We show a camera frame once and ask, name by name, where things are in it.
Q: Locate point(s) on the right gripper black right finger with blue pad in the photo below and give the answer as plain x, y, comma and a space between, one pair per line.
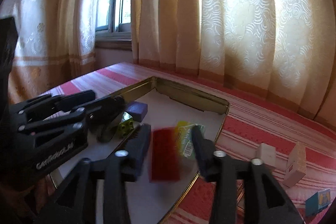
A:
265, 201

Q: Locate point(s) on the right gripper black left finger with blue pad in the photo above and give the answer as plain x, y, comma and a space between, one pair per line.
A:
74, 200

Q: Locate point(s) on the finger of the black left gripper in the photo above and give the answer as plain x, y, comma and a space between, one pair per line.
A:
90, 116
42, 107

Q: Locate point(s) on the red toy brick plate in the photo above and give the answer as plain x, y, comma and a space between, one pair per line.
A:
164, 163

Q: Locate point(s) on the blue printed toy brick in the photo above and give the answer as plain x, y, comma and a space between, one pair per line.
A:
317, 202

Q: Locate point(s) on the yellow-green toy brick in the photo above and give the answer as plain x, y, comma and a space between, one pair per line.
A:
121, 126

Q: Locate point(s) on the white cardboard box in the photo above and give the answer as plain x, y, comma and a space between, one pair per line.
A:
296, 165

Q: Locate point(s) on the white charger plug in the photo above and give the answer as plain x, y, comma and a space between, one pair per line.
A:
267, 154

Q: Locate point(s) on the purple toy brick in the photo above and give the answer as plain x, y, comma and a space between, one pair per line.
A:
137, 110

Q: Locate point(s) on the striped red bed cover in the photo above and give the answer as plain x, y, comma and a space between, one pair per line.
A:
250, 122

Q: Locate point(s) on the green yellow packet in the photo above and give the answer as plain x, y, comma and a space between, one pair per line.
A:
183, 138

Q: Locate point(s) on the gold metal tin box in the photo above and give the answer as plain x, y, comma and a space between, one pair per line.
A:
144, 176

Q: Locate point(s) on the cream patterned curtain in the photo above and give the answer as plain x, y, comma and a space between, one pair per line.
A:
280, 50

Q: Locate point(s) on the window frame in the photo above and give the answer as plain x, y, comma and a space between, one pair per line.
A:
113, 29

